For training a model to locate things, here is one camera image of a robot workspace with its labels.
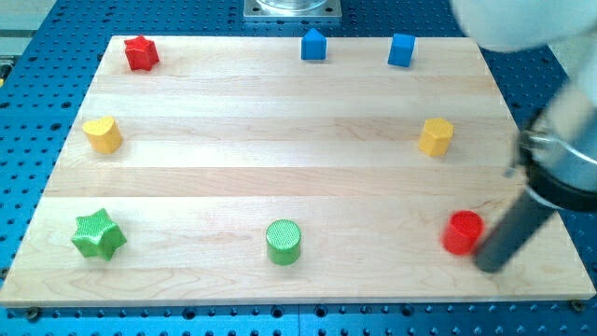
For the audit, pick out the red cylinder block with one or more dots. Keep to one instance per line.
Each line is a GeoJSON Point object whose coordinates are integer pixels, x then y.
{"type": "Point", "coordinates": [462, 232]}

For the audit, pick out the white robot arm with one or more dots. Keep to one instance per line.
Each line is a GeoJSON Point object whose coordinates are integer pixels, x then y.
{"type": "Point", "coordinates": [558, 148]}

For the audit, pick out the yellow hexagon block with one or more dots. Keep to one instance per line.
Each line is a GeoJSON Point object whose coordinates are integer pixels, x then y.
{"type": "Point", "coordinates": [436, 137]}

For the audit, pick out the green cylinder block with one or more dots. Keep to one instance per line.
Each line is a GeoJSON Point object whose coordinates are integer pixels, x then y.
{"type": "Point", "coordinates": [283, 238]}

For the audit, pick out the wooden board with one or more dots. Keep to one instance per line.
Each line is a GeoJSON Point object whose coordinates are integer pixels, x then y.
{"type": "Point", "coordinates": [227, 134]}

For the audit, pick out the blue pentagon house block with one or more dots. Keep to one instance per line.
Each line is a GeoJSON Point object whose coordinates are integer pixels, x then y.
{"type": "Point", "coordinates": [313, 46]}

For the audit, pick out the blue cube block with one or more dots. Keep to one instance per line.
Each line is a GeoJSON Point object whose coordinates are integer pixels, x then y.
{"type": "Point", "coordinates": [401, 50]}

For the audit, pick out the red star block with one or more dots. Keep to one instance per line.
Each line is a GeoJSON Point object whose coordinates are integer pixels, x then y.
{"type": "Point", "coordinates": [141, 53]}

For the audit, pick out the yellow heart block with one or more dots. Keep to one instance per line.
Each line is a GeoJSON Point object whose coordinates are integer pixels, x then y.
{"type": "Point", "coordinates": [103, 134]}

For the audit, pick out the green star block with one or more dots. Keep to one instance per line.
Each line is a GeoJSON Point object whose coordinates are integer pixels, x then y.
{"type": "Point", "coordinates": [97, 235]}

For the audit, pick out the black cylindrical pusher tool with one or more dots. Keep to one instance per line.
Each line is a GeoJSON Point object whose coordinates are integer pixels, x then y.
{"type": "Point", "coordinates": [517, 225]}

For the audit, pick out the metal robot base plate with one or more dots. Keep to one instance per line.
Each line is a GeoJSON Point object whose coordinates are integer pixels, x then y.
{"type": "Point", "coordinates": [291, 9]}

